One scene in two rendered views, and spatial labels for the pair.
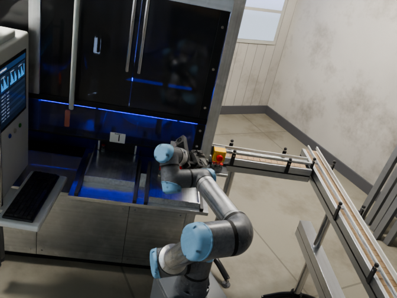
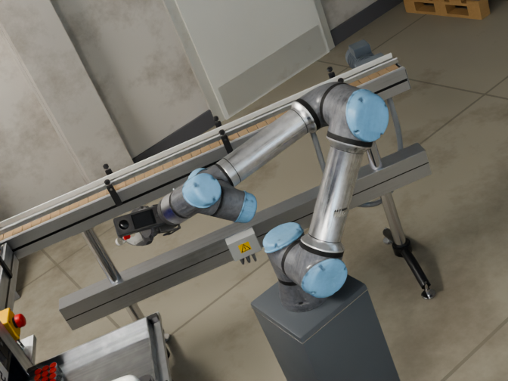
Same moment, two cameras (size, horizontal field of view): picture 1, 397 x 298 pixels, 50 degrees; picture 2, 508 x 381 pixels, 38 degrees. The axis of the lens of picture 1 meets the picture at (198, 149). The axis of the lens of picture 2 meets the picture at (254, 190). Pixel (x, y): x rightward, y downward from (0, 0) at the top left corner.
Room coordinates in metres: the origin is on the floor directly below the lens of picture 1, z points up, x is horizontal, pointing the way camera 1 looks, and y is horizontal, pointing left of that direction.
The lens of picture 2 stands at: (1.13, 1.55, 2.13)
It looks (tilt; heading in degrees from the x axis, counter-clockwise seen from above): 30 degrees down; 278
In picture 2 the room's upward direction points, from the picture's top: 23 degrees counter-clockwise
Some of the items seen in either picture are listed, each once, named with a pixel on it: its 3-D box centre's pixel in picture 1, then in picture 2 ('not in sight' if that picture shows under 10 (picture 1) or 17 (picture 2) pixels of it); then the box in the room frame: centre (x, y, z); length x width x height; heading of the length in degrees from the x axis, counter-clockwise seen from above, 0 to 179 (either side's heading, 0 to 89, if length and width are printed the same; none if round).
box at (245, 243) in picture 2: not in sight; (243, 244); (1.59, -0.86, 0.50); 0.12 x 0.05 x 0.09; 9
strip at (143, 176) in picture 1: (142, 185); not in sight; (1.83, 0.25, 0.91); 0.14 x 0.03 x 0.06; 8
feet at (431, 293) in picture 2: not in sight; (404, 254); (0.99, -1.02, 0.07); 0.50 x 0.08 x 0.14; 99
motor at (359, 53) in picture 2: not in sight; (366, 62); (0.89, -1.24, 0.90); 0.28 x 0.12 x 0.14; 99
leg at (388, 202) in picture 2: not in sight; (382, 184); (0.99, -1.02, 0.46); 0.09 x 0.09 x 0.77; 9
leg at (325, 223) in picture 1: (311, 256); (125, 295); (2.12, -0.85, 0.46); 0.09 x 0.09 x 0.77; 9
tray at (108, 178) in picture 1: (113, 164); not in sight; (1.98, 0.44, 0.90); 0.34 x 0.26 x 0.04; 9
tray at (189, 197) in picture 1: (174, 184); (94, 375); (1.92, 0.09, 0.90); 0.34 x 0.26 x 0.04; 9
